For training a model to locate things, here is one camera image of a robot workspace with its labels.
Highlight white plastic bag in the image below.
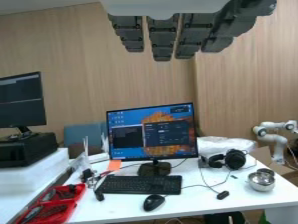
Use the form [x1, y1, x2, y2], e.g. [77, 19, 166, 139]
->
[195, 135, 258, 158]

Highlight black box device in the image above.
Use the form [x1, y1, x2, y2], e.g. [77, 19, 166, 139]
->
[0, 132, 59, 169]

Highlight dark computer monitor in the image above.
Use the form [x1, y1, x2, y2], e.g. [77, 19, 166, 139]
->
[0, 71, 47, 134]

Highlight white router with antennas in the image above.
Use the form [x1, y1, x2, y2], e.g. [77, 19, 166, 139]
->
[81, 133, 111, 164]

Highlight white desk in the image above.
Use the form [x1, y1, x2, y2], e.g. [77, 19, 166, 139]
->
[65, 154, 298, 224]

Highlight black keyboard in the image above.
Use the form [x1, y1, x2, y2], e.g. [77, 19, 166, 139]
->
[95, 174, 183, 196]

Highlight computer monitor with blue screen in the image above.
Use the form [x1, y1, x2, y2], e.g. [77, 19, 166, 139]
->
[105, 102, 199, 178]

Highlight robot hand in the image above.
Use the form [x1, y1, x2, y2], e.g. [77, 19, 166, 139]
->
[98, 0, 278, 63]

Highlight cardboard box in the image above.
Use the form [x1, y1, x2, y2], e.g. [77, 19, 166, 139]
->
[250, 145, 298, 178]

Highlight orange paper note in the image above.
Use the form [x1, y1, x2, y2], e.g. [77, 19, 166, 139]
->
[106, 159, 123, 173]

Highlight small black block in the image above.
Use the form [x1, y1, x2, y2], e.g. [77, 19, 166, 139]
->
[93, 189, 106, 202]

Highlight black headphones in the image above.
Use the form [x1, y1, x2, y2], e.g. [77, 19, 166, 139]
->
[206, 148, 248, 171]

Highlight black computer mouse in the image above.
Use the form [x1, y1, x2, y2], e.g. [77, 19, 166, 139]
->
[142, 194, 166, 212]

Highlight red tray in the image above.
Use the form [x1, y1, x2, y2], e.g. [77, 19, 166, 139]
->
[14, 200, 77, 224]
[37, 183, 87, 204]

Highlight small white jointed device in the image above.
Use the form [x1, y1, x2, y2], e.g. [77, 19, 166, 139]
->
[251, 119, 298, 165]

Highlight metal bowl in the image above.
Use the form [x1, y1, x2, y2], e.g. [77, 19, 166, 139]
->
[246, 168, 276, 193]

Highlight white foam block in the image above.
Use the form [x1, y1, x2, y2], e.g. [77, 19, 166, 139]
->
[0, 147, 70, 195]

